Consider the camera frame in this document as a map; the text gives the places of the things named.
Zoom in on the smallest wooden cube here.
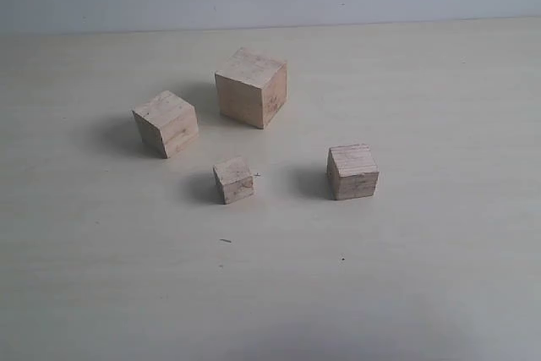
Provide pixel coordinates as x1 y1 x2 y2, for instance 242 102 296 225
213 156 254 205

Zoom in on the third largest wooden cube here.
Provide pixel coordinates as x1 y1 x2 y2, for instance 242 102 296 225
326 144 380 200

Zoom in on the second largest wooden cube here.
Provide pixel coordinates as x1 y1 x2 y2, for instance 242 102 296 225
132 90 199 158

